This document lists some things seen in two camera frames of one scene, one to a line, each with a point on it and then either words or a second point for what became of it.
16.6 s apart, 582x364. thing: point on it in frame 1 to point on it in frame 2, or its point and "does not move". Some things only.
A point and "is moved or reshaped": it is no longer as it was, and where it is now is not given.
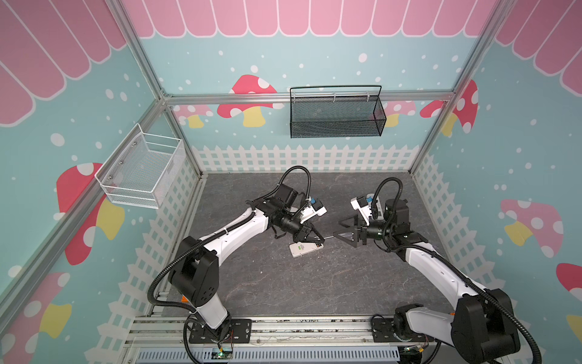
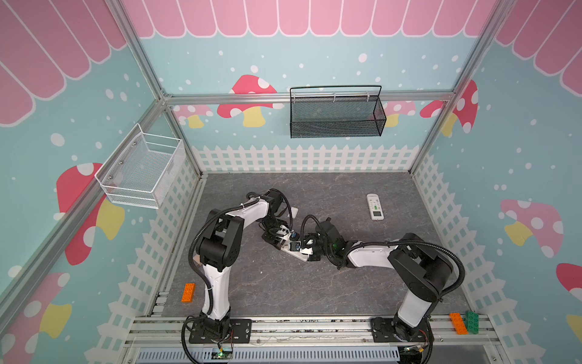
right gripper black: [358, 232] to [316, 248]
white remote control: [299, 249] is moved or reshaped
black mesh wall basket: [332, 111] does not move
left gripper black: [303, 233] to [271, 239]
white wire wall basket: [142, 170] does not move
